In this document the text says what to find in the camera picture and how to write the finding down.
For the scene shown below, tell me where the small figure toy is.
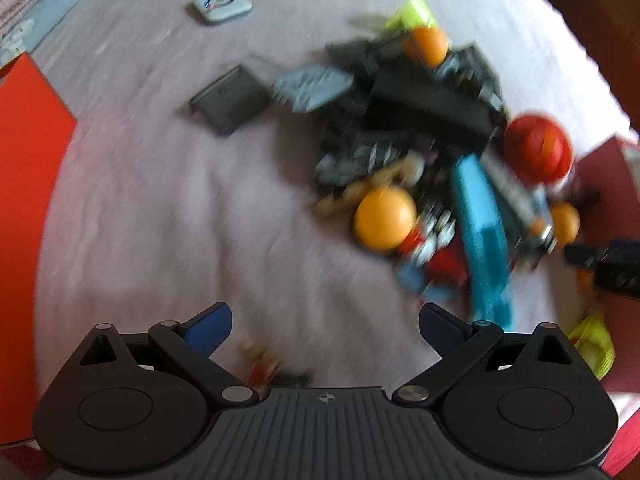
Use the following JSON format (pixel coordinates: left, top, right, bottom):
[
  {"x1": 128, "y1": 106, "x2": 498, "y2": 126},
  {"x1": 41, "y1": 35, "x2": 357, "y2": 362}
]
[{"x1": 239, "y1": 339, "x2": 282, "y2": 387}]

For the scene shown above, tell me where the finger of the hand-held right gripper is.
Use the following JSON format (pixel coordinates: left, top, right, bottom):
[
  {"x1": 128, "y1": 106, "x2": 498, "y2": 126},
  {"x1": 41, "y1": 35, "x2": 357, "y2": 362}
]
[{"x1": 564, "y1": 243, "x2": 612, "y2": 268}]

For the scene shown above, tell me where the red box lid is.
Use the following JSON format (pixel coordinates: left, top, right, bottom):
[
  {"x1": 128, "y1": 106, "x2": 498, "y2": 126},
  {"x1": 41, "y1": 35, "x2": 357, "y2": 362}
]
[{"x1": 0, "y1": 52, "x2": 79, "y2": 446}]

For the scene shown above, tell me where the light blue plastic holder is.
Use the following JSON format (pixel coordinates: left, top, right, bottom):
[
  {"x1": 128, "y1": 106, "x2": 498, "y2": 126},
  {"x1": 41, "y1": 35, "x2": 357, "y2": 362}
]
[{"x1": 451, "y1": 154, "x2": 517, "y2": 332}]

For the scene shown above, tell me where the neon yellow shuttlecock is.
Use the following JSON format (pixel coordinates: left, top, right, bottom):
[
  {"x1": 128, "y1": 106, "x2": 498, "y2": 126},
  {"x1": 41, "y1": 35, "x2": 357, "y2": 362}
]
[
  {"x1": 567, "y1": 309, "x2": 616, "y2": 380},
  {"x1": 384, "y1": 0, "x2": 439, "y2": 32}
]

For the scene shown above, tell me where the wooden block piece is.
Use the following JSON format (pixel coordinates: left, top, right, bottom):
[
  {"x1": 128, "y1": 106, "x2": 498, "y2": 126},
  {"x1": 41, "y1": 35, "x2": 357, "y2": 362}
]
[{"x1": 314, "y1": 154, "x2": 427, "y2": 218}]

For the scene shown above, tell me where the dark grey toy car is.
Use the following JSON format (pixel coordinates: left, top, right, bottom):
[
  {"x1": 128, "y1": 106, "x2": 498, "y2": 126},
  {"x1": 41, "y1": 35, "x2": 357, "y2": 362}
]
[{"x1": 430, "y1": 42, "x2": 506, "y2": 111}]

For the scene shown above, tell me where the white cream tube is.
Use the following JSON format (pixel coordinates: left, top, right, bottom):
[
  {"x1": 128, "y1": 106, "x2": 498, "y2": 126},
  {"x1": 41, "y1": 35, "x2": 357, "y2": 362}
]
[{"x1": 479, "y1": 151, "x2": 545, "y2": 233}]

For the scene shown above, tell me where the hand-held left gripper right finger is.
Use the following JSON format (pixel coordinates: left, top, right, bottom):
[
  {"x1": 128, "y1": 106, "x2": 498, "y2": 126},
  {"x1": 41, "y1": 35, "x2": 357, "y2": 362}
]
[{"x1": 392, "y1": 303, "x2": 593, "y2": 406}]

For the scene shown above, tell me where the dark grey square tile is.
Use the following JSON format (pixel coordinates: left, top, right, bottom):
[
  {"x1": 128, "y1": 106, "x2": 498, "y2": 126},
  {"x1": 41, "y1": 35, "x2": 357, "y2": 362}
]
[{"x1": 189, "y1": 64, "x2": 274, "y2": 137}]

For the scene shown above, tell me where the striped blue pink blanket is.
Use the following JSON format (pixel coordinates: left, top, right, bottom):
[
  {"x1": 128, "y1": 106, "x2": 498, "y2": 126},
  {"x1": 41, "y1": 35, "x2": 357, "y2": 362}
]
[{"x1": 0, "y1": 0, "x2": 126, "y2": 68}]

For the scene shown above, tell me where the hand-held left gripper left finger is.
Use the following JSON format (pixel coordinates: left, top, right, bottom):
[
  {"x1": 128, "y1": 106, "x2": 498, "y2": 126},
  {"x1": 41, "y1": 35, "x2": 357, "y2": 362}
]
[{"x1": 60, "y1": 302, "x2": 260, "y2": 408}]

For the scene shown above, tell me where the orange ball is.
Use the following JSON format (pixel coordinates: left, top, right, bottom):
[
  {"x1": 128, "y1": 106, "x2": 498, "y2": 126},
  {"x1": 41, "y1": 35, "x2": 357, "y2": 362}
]
[
  {"x1": 403, "y1": 27, "x2": 449, "y2": 67},
  {"x1": 549, "y1": 202, "x2": 582, "y2": 244},
  {"x1": 353, "y1": 187, "x2": 419, "y2": 254}
]

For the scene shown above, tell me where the red cardboard box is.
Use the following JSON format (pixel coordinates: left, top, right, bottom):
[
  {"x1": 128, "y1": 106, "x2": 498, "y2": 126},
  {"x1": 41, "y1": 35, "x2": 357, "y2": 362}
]
[{"x1": 575, "y1": 127, "x2": 640, "y2": 476}]

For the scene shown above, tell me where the white red robot figure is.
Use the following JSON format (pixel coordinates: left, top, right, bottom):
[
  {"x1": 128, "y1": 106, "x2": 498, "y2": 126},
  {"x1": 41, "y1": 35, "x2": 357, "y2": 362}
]
[{"x1": 399, "y1": 205, "x2": 470, "y2": 286}]

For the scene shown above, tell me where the red ball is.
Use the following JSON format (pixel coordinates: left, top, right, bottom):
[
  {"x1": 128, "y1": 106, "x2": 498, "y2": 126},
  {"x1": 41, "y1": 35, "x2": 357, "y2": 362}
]
[{"x1": 503, "y1": 115, "x2": 574, "y2": 184}]

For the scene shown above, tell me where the blue hair tie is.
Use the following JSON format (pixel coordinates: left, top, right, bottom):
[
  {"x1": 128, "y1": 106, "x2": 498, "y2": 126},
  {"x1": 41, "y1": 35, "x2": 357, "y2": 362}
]
[{"x1": 396, "y1": 259, "x2": 432, "y2": 295}]

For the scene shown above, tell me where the black transparent box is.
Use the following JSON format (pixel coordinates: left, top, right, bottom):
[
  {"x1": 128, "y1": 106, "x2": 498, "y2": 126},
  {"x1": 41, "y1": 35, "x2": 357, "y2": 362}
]
[{"x1": 365, "y1": 67, "x2": 503, "y2": 153}]

